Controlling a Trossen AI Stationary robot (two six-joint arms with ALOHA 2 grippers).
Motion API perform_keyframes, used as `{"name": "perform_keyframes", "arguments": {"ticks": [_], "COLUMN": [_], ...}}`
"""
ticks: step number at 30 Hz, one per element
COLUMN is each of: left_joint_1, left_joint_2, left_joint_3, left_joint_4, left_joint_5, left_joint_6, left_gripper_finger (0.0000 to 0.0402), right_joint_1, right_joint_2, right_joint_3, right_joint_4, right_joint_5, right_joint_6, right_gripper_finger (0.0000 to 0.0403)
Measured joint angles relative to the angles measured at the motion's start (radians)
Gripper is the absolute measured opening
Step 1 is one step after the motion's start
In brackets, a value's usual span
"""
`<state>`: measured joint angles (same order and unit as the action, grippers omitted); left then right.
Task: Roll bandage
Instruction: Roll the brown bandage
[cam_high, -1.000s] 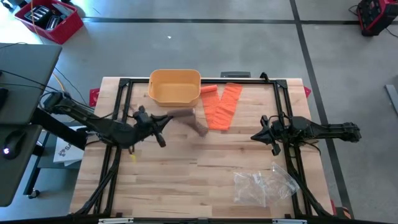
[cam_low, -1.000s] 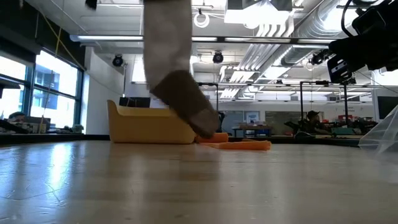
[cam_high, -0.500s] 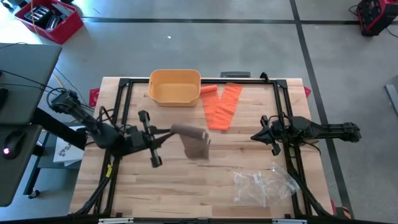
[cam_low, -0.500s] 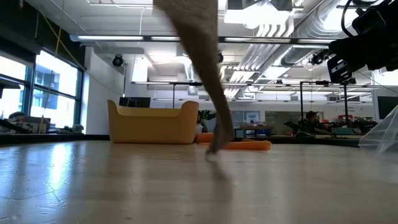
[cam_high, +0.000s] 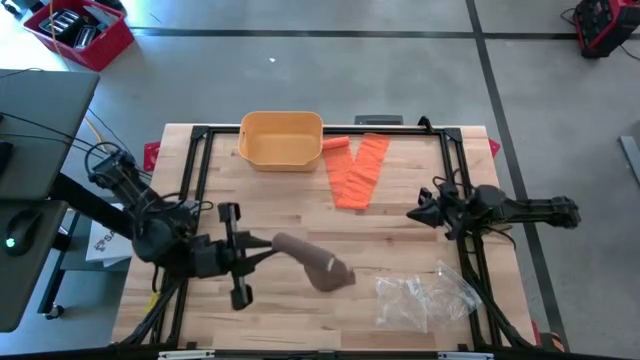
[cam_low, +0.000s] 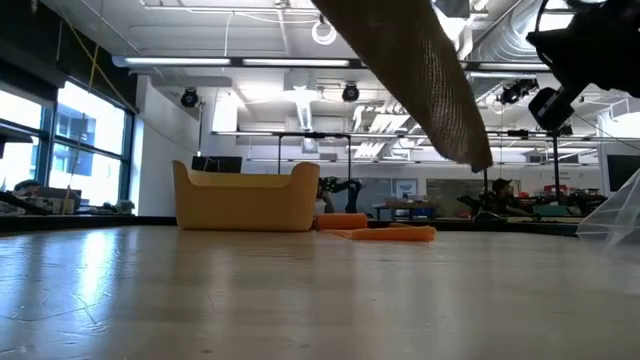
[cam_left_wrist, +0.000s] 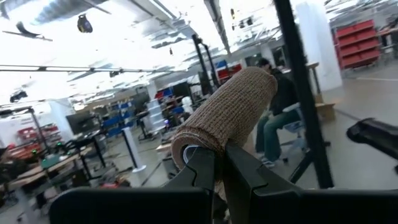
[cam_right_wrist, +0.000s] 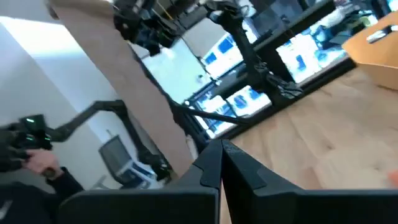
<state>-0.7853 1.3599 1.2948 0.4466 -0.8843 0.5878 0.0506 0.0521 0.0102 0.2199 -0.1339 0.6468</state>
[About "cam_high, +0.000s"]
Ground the black diagonal support beam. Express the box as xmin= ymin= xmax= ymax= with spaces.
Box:
xmin=48 ymin=171 xmax=141 ymax=241

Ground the desk leg with caster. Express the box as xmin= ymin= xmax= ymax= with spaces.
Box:
xmin=37 ymin=209 xmax=82 ymax=321

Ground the white box with logo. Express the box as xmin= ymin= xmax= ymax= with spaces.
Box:
xmin=84 ymin=209 xmax=137 ymax=269

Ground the black computer mouse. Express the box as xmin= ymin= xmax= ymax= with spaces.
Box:
xmin=4 ymin=208 xmax=44 ymax=258

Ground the black and silver appliance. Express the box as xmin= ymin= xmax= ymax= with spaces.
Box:
xmin=73 ymin=23 xmax=99 ymax=51
xmin=38 ymin=8 xmax=84 ymax=42

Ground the red plastic crate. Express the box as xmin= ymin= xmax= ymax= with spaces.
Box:
xmin=22 ymin=0 xmax=136 ymax=73

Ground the dark grey desk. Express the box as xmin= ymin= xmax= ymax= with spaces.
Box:
xmin=0 ymin=198 xmax=70 ymax=334

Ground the yellow cable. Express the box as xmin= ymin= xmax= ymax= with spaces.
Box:
xmin=48 ymin=0 xmax=109 ymax=154

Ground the orange elastic bandage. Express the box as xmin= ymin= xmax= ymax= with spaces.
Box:
xmin=321 ymin=132 xmax=392 ymax=212

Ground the orange red floor object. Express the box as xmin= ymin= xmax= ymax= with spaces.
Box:
xmin=529 ymin=319 xmax=567 ymax=354

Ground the black aluminium frame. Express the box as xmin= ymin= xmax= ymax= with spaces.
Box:
xmin=112 ymin=123 xmax=541 ymax=360

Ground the black keyboard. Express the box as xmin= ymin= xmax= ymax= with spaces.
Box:
xmin=0 ymin=140 xmax=16 ymax=177

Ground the brown elastic bandage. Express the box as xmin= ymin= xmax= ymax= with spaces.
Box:
xmin=271 ymin=231 xmax=357 ymax=294

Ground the yellow plastic bin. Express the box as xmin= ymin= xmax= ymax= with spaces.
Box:
xmin=237 ymin=110 xmax=325 ymax=173

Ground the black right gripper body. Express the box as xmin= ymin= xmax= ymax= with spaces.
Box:
xmin=418 ymin=185 xmax=469 ymax=240

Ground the grey desk top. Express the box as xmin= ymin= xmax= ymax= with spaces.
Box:
xmin=0 ymin=68 xmax=101 ymax=202

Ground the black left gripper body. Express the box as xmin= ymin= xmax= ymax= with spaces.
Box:
xmin=191 ymin=201 xmax=254 ymax=312

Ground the red and black machine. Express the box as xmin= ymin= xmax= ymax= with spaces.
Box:
xmin=571 ymin=0 xmax=640 ymax=59

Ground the white metal bracket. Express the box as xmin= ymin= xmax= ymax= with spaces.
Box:
xmin=157 ymin=349 xmax=217 ymax=360
xmin=436 ymin=350 xmax=495 ymax=360

